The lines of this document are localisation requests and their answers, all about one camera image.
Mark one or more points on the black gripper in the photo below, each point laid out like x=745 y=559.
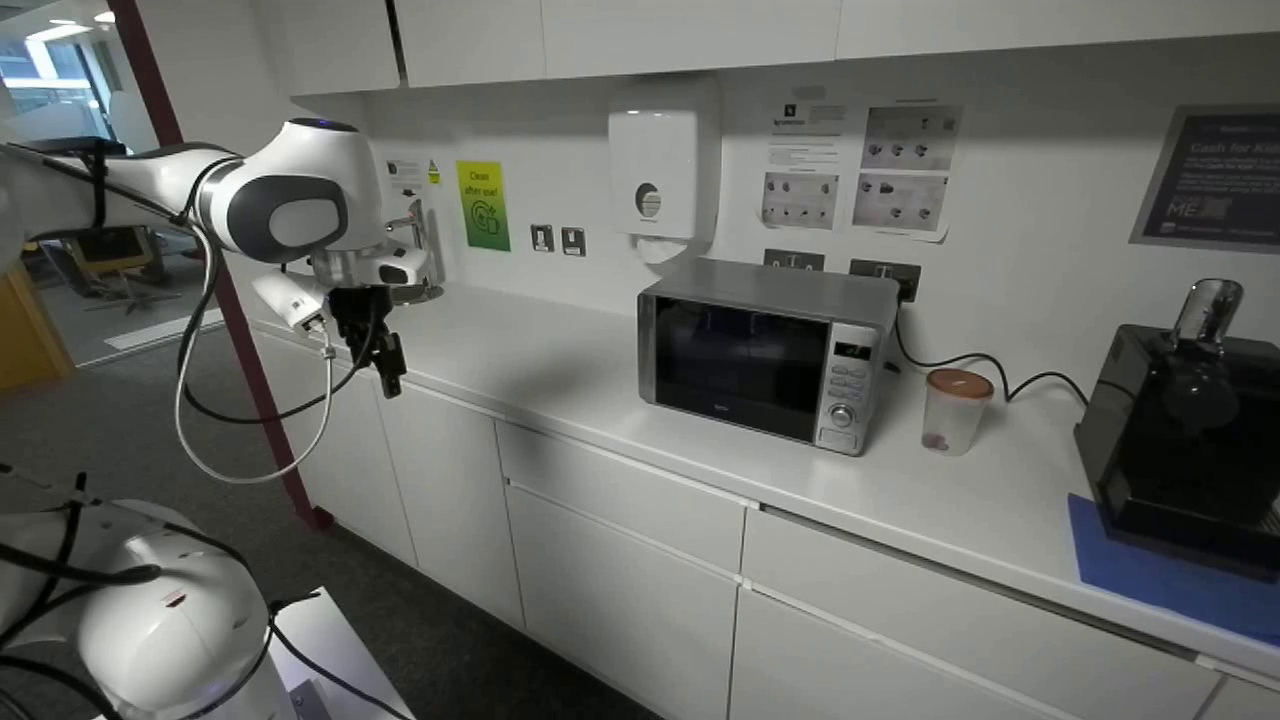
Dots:
x=363 y=317

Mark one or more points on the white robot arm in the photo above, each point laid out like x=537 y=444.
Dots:
x=127 y=603

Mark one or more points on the silver microwave oven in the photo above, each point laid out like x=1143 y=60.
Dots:
x=772 y=350

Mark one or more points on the chrome sink tap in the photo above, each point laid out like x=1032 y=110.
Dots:
x=427 y=243

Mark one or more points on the white lower cabinets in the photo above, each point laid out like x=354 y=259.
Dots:
x=714 y=575

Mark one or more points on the white cabinets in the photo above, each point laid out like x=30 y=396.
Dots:
x=369 y=44
x=714 y=575

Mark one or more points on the white upper cabinets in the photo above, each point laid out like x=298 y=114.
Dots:
x=369 y=44

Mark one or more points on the white paper towel dispenser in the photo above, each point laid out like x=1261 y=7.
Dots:
x=653 y=183

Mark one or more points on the black coffee machine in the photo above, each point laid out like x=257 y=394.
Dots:
x=1182 y=432

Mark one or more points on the blue mat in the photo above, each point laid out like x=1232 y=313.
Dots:
x=1166 y=575

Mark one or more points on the yellow green wall notice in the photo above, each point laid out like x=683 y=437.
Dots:
x=482 y=197

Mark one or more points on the double wall socket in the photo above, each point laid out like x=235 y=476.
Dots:
x=905 y=278

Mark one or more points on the dark framed wall sign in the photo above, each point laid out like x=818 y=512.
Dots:
x=1219 y=183

